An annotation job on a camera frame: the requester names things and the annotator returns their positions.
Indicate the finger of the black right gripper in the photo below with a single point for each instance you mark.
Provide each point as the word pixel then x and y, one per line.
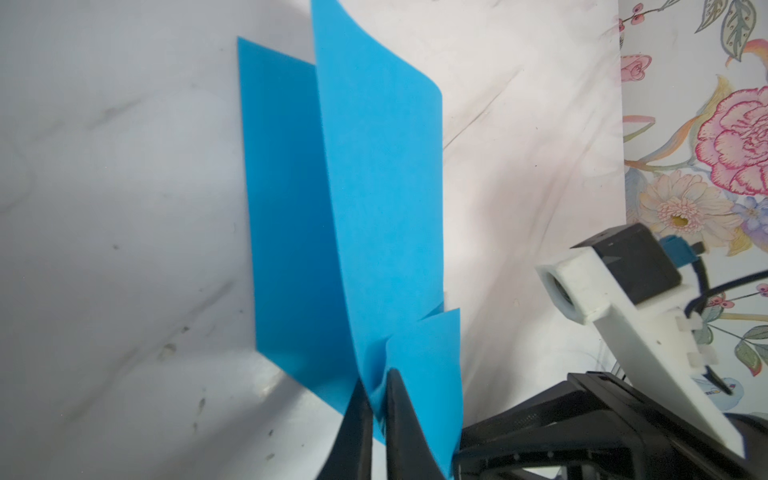
pixel 594 426

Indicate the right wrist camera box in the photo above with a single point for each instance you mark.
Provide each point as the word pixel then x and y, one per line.
pixel 623 283

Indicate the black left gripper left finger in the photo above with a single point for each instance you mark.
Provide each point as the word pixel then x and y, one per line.
pixel 351 455

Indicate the blue square paper sheet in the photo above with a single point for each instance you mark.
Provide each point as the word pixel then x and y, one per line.
pixel 343 165

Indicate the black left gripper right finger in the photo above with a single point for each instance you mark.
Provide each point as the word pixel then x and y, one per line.
pixel 408 456

